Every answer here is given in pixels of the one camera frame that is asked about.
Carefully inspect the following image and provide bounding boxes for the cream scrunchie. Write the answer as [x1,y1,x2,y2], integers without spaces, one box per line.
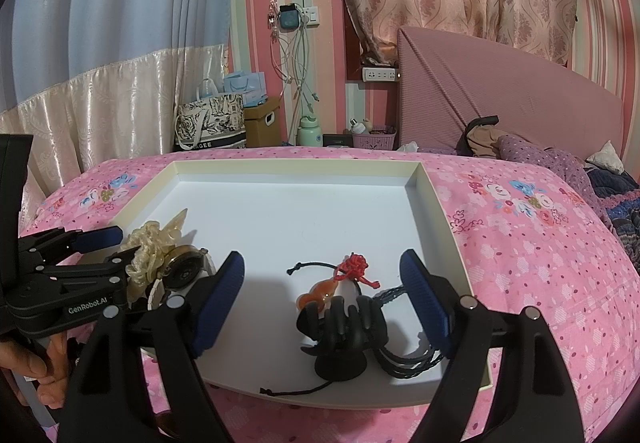
[120,221,176,309]

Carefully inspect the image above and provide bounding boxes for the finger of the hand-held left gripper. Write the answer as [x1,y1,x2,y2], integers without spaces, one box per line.
[35,245,143,294]
[19,224,125,270]

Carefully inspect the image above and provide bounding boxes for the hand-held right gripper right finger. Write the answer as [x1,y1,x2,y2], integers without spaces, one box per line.
[399,249,586,443]

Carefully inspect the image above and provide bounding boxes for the cream satin curtain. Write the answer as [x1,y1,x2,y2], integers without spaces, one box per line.
[0,43,231,224]

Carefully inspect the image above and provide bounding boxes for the pink floral bedsheet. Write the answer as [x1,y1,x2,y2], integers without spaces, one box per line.
[20,143,640,443]

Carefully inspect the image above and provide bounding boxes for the white strap wristwatch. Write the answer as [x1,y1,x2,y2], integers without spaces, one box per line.
[147,245,221,314]

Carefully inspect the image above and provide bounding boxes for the pink headboard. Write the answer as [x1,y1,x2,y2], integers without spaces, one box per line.
[397,26,626,164]

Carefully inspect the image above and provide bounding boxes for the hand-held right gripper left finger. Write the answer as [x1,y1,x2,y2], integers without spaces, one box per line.
[57,250,246,443]

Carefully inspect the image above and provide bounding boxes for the orange pendant charm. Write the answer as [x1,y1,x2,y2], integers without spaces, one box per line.
[287,253,381,313]

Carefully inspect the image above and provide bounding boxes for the cardboard box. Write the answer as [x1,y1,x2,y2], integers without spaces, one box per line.
[243,97,282,148]

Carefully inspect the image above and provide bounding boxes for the white pillow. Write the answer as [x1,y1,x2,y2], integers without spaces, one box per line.
[586,140,626,175]

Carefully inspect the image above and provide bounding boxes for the brown and black clothing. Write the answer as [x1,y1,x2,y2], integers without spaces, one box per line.
[459,116,516,159]

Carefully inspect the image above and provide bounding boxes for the purple dotted pillow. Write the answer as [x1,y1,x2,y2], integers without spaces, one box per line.
[497,134,606,219]

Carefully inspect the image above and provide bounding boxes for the dark patterned blanket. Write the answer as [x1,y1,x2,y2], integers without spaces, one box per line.
[582,163,640,269]

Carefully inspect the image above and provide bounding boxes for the printed tote bag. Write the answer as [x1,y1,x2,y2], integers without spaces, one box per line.
[174,93,248,153]

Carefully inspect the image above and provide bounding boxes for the hanging charger cables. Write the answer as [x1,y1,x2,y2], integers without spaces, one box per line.
[269,0,321,144]

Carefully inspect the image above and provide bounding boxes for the black hand-shaped jewelry stand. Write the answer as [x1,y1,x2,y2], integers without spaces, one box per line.
[296,295,388,381]

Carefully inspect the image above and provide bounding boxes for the black braided cord bracelet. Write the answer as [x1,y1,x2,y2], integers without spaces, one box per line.
[372,285,446,379]

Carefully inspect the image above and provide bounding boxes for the green water bottle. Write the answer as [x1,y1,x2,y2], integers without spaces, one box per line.
[298,116,323,147]

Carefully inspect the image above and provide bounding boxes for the cream hair claw clip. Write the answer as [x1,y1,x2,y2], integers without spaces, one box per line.
[165,207,189,244]

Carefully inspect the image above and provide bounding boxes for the white shallow tray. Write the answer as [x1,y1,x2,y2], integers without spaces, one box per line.
[107,159,493,409]

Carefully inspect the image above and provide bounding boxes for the person's left hand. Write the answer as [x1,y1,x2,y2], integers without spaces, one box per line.
[0,333,69,409]

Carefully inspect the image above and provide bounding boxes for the white power strip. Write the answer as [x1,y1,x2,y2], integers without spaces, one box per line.
[361,66,401,83]

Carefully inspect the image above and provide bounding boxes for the pink plastic basket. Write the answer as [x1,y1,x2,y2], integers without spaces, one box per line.
[351,124,397,150]

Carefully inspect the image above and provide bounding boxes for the light blue gift bag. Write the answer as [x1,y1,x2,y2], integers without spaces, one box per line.
[222,72,267,106]

